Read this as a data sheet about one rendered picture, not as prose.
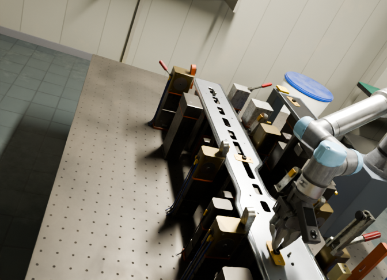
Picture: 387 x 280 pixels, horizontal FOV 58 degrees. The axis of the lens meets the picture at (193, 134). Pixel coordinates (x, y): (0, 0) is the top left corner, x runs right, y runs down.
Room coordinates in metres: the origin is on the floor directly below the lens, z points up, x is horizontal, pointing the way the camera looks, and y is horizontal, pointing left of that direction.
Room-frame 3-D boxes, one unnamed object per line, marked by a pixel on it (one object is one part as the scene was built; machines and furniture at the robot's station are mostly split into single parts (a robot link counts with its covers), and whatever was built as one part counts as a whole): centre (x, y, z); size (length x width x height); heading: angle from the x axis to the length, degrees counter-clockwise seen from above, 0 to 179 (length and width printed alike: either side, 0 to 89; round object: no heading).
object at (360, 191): (1.53, -0.85, 0.90); 0.20 x 0.20 x 0.40; 20
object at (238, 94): (1.87, -0.15, 0.88); 0.12 x 0.07 x 0.36; 114
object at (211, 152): (1.12, -0.08, 0.87); 0.12 x 0.07 x 0.35; 114
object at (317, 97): (3.86, -0.93, 0.35); 0.59 x 0.58 x 0.71; 21
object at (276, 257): (0.81, -0.38, 1.01); 0.08 x 0.04 x 0.01; 24
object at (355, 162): (0.94, -0.41, 1.32); 0.11 x 0.11 x 0.08; 45
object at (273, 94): (1.84, -0.33, 0.92); 0.08 x 0.08 x 0.44; 24
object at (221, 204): (0.93, -0.17, 0.84); 0.10 x 0.05 x 0.29; 114
